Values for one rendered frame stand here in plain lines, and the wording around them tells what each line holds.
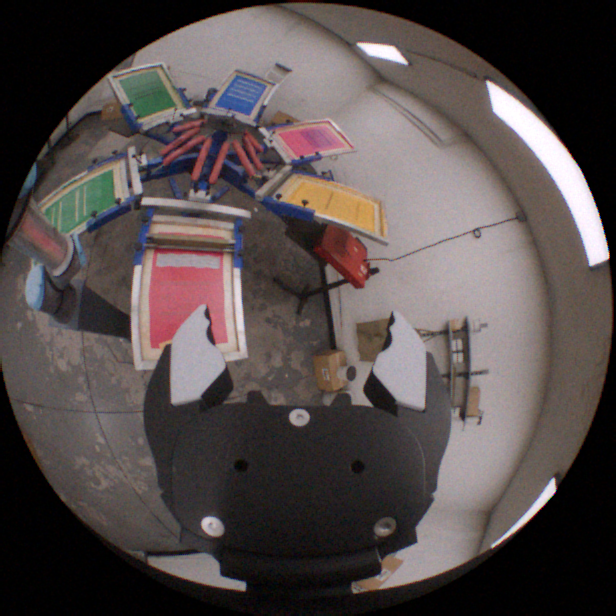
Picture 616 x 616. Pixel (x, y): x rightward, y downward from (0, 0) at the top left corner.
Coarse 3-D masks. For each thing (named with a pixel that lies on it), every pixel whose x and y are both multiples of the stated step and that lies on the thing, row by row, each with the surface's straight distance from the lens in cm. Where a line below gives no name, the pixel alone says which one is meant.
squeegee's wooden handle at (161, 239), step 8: (160, 240) 98; (168, 240) 97; (176, 240) 97; (184, 240) 96; (192, 240) 96; (200, 240) 96; (208, 240) 97; (216, 240) 98; (224, 240) 99; (216, 248) 103
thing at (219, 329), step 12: (192, 252) 104; (204, 252) 105; (216, 252) 107; (192, 276) 99; (204, 276) 100; (216, 276) 101; (216, 288) 99; (216, 300) 97; (216, 312) 96; (216, 324) 95; (216, 336) 94
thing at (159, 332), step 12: (156, 252) 105; (168, 252) 104; (180, 252) 104; (156, 276) 99; (168, 276) 99; (180, 276) 98; (156, 288) 97; (156, 300) 96; (156, 312) 95; (156, 324) 94; (168, 324) 93; (180, 324) 93; (156, 336) 94; (168, 336) 93; (156, 348) 94
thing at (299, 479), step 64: (192, 448) 6; (256, 448) 5; (320, 448) 5; (384, 448) 6; (192, 512) 6; (256, 512) 5; (320, 512) 5; (384, 512) 6; (256, 576) 5; (320, 576) 5
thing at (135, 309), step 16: (176, 224) 113; (192, 224) 111; (208, 224) 111; (224, 224) 114; (144, 256) 104; (240, 288) 99; (240, 304) 97; (240, 320) 95; (240, 336) 94; (240, 352) 94; (144, 368) 92
